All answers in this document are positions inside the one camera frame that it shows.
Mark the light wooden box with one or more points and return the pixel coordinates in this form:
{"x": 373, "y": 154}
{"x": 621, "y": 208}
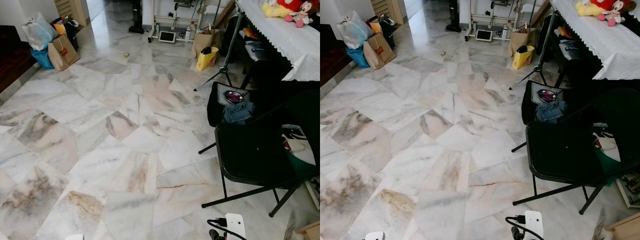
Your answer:
{"x": 625, "y": 229}
{"x": 311, "y": 232}

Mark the black tripod stand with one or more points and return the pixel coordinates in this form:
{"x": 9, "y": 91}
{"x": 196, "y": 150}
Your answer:
{"x": 227, "y": 55}
{"x": 542, "y": 55}

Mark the red pink mouse plush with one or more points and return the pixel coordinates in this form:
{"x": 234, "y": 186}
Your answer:
{"x": 612, "y": 14}
{"x": 300, "y": 15}

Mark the black upright vacuum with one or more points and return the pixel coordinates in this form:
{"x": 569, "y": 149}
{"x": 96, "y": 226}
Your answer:
{"x": 453, "y": 19}
{"x": 136, "y": 20}

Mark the plain brown paper bag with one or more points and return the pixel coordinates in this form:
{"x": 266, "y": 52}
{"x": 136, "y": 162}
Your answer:
{"x": 517, "y": 39}
{"x": 202, "y": 41}

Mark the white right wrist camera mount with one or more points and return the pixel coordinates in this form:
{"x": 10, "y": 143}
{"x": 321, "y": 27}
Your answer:
{"x": 534, "y": 224}
{"x": 236, "y": 226}

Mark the shiny purple item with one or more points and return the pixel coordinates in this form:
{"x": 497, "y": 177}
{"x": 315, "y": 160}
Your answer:
{"x": 233, "y": 96}
{"x": 547, "y": 95}

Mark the brown paper bag red print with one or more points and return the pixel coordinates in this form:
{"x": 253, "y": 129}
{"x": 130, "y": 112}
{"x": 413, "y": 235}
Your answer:
{"x": 377, "y": 52}
{"x": 62, "y": 55}

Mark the black folding chair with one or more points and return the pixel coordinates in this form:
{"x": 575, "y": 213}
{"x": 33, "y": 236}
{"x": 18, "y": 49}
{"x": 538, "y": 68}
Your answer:
{"x": 250, "y": 155}
{"x": 560, "y": 155}

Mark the white metal rack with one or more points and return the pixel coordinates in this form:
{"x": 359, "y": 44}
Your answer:
{"x": 487, "y": 20}
{"x": 172, "y": 21}

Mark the white tablet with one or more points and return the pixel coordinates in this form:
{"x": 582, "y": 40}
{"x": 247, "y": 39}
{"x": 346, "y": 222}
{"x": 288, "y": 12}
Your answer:
{"x": 167, "y": 37}
{"x": 484, "y": 35}

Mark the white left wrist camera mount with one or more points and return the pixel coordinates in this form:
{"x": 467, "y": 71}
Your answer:
{"x": 375, "y": 235}
{"x": 74, "y": 237}

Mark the white lace tablecloth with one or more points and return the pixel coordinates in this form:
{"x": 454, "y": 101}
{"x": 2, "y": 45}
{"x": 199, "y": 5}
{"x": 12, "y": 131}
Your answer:
{"x": 285, "y": 40}
{"x": 600, "y": 45}

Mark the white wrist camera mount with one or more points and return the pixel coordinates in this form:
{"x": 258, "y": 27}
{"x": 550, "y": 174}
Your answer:
{"x": 74, "y": 237}
{"x": 375, "y": 235}
{"x": 236, "y": 226}
{"x": 534, "y": 224}

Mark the blue denim cloth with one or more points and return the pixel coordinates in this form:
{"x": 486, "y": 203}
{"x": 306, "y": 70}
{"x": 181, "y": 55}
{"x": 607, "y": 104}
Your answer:
{"x": 551, "y": 112}
{"x": 239, "y": 114}

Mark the white plastic bag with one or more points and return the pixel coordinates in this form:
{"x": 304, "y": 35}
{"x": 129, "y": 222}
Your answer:
{"x": 37, "y": 32}
{"x": 352, "y": 31}

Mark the yellow paper bag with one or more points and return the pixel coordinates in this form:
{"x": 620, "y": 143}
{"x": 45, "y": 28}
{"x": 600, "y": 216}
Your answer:
{"x": 207, "y": 60}
{"x": 522, "y": 59}

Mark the white framed picture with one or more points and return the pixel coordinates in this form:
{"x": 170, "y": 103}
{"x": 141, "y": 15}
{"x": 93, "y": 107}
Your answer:
{"x": 631, "y": 190}
{"x": 315, "y": 195}

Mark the black bag blue label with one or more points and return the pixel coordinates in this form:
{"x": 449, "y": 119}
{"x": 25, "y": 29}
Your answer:
{"x": 256, "y": 49}
{"x": 570, "y": 47}

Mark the black shopping bag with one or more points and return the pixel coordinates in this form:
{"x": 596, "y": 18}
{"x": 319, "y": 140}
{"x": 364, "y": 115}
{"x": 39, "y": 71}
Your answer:
{"x": 388, "y": 31}
{"x": 72, "y": 32}

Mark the white green tote bag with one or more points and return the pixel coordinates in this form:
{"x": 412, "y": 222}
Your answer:
{"x": 300, "y": 147}
{"x": 607, "y": 150}

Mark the yellow plush toy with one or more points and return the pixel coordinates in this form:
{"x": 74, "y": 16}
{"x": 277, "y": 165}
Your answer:
{"x": 586, "y": 9}
{"x": 272, "y": 10}

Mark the wooden louvred door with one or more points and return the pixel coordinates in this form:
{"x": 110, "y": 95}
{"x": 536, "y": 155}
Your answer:
{"x": 386, "y": 9}
{"x": 70, "y": 10}

